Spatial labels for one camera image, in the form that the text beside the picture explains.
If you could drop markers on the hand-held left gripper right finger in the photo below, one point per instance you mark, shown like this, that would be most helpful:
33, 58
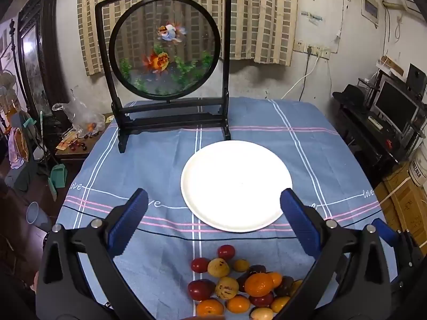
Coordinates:
300, 221

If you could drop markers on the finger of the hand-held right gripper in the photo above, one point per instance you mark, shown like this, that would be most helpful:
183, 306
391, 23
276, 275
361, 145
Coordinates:
387, 231

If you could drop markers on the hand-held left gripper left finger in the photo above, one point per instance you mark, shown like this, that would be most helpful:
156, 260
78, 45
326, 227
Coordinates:
128, 221

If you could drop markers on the small orange tangerine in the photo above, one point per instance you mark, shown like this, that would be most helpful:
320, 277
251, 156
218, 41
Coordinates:
277, 279
238, 304
210, 307

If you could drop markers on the dark purple passion fruit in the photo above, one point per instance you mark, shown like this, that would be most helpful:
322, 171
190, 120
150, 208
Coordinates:
257, 269
242, 281
284, 286

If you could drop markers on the tan wrinkled fruit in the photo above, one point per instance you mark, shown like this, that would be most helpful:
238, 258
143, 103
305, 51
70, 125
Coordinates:
296, 286

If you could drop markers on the large orange tangerine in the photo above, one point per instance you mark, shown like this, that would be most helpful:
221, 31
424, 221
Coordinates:
259, 284

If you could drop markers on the white round plate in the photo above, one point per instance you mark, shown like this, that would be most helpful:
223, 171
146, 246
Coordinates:
233, 186

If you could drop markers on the pale tan tangerine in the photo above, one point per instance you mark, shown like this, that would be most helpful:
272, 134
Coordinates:
261, 314

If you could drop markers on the blue plaid tablecloth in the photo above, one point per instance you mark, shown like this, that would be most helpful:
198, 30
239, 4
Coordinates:
150, 160

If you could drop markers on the white plastic bucket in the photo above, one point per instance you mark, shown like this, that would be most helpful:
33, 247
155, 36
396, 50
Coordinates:
418, 166

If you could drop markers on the green dustpan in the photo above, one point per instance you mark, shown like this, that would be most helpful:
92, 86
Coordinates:
58, 176

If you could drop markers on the wooden side table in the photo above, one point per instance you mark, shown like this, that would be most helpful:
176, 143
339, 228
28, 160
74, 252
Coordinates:
71, 153

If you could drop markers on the pale blue plastic cup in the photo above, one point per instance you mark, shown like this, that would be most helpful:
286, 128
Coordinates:
35, 214

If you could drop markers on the black media desk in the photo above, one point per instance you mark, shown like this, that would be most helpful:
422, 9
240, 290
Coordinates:
367, 136

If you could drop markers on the white remote control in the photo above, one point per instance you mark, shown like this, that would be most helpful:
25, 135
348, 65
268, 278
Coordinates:
375, 122

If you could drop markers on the clear plastic bag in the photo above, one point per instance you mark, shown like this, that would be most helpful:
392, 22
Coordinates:
80, 113

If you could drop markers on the computer monitor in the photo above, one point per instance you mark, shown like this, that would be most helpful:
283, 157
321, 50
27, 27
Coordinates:
395, 105

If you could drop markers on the pink cloth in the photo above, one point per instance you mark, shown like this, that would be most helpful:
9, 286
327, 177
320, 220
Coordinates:
15, 150

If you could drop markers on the black hat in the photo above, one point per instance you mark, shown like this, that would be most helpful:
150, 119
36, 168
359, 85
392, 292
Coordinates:
348, 95

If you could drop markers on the black speaker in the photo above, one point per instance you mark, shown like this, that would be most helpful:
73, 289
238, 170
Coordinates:
415, 76

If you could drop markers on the small cardboard box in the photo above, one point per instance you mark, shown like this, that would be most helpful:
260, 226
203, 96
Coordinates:
388, 64

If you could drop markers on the dark wood framed picture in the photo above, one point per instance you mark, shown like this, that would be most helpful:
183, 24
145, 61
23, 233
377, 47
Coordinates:
33, 56

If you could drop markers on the beige checked curtain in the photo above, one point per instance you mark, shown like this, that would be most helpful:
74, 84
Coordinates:
260, 16

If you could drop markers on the white wall sockets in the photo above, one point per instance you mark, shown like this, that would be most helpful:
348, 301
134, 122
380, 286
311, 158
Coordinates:
312, 50

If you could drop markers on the wall electrical panel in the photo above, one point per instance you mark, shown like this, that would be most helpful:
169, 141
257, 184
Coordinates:
370, 6

